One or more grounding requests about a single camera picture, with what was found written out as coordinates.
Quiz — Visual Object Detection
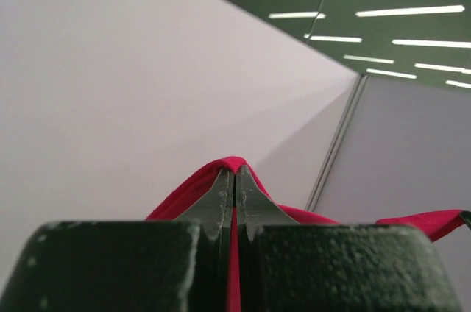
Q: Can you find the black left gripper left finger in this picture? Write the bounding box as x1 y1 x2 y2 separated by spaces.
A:
1 169 234 311

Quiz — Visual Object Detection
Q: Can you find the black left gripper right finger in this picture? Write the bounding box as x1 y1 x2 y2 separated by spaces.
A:
235 166 461 311

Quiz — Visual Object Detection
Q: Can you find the crimson red t-shirt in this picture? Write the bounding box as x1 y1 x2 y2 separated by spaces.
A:
146 156 470 311

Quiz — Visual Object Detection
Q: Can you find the right aluminium corner post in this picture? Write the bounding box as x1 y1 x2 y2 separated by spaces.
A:
305 74 369 212

